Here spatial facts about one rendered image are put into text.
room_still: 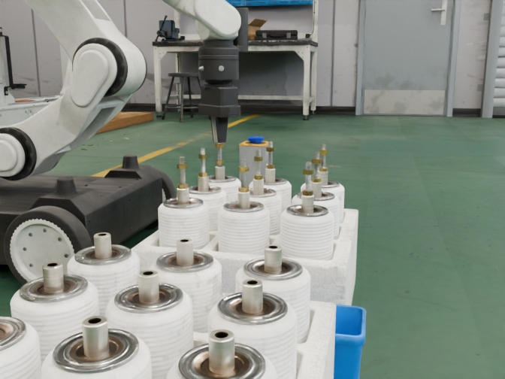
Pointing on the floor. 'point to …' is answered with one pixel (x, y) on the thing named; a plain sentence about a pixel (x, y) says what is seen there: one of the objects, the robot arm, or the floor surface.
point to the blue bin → (349, 341)
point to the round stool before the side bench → (182, 94)
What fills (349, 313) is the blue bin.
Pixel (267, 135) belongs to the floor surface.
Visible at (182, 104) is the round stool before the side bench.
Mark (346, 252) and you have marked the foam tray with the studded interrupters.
